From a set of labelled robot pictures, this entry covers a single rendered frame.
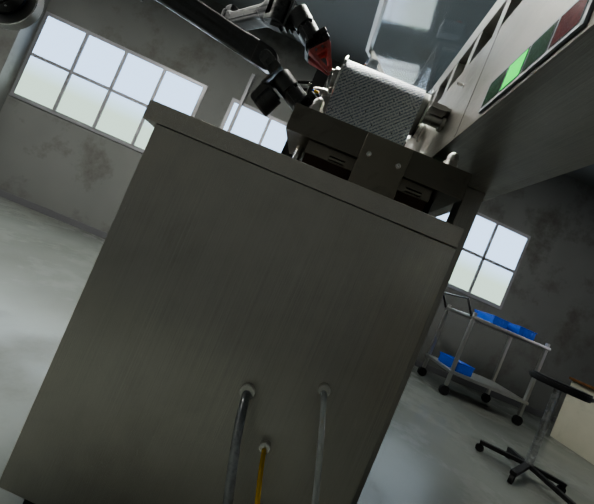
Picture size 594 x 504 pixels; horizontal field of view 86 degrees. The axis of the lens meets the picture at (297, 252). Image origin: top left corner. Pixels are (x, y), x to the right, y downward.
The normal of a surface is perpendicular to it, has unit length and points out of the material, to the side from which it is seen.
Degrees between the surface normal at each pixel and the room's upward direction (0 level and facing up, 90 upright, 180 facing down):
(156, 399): 90
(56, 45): 90
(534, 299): 90
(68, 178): 90
